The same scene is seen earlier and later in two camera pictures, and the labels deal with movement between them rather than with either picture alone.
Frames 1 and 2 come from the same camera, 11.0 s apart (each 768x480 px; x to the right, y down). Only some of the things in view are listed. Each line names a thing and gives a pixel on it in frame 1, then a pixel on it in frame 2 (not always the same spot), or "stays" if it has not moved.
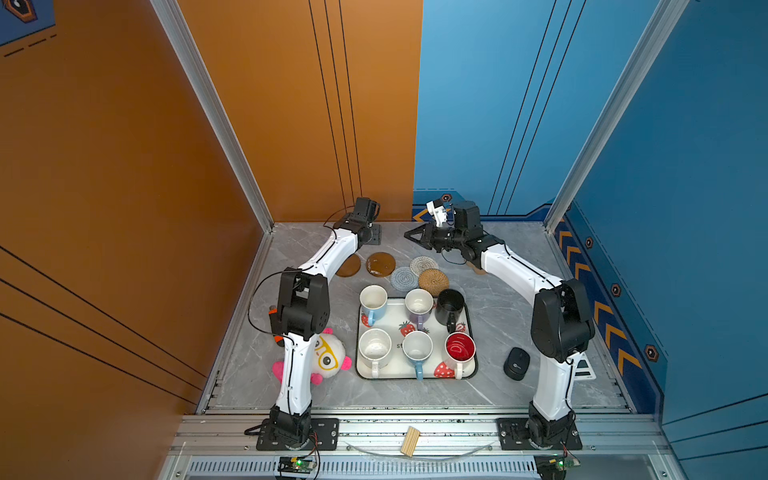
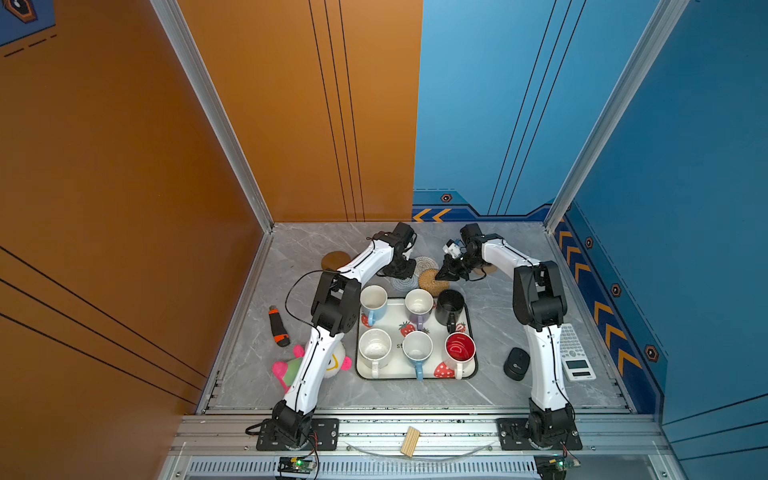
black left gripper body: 374,234 → 404,269
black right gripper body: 446,239 → 458,268
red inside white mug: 460,349 stays
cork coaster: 476,269 stays
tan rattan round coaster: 434,281 stays
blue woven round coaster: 404,279 stays
